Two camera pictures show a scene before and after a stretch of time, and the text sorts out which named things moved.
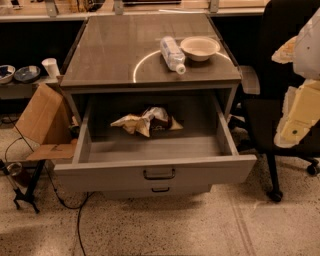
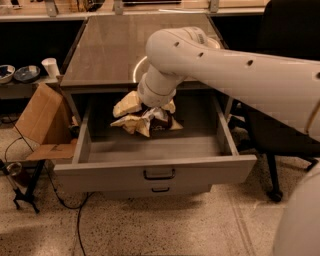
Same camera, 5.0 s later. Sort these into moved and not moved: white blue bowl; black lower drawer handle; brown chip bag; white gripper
Moved: white gripper
Not moved: black lower drawer handle; brown chip bag; white blue bowl
